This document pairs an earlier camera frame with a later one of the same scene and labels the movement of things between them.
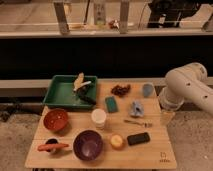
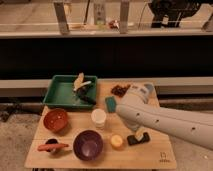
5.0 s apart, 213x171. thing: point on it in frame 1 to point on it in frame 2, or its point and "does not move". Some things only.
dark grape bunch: [121, 91] does not move
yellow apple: [116, 140] does not move
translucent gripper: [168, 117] to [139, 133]
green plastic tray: [60, 93] does not move
